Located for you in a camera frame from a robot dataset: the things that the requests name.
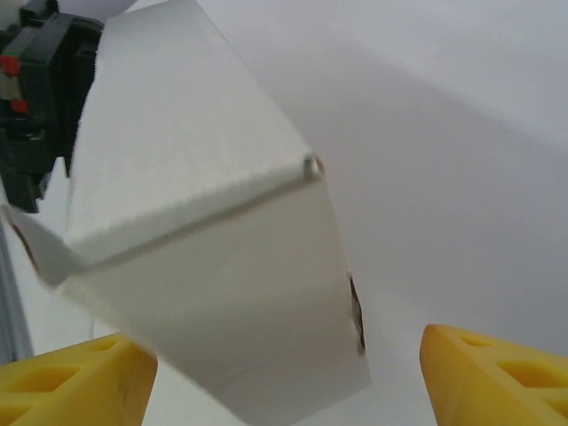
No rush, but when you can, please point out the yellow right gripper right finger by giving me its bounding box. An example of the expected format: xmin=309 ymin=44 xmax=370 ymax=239
xmin=419 ymin=324 xmax=568 ymax=426

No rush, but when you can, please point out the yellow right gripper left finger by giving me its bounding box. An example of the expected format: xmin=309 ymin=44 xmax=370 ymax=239
xmin=0 ymin=334 xmax=159 ymax=426

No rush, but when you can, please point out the white paper box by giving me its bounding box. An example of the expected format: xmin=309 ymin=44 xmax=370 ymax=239
xmin=1 ymin=0 xmax=373 ymax=426

